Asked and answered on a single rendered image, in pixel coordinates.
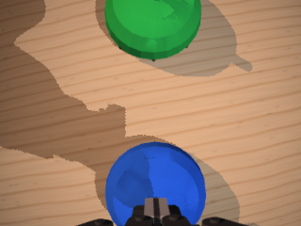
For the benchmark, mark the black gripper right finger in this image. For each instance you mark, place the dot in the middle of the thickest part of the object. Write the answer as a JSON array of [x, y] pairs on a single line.
[[164, 217]]

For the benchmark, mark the blue dome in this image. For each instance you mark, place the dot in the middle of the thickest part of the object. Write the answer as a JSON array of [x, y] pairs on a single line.
[[155, 170]]

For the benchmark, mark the green bell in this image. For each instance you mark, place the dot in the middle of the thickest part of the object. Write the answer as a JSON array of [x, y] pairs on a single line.
[[152, 29]]

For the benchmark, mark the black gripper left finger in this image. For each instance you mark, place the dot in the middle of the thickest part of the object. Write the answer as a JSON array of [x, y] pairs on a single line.
[[140, 217]]

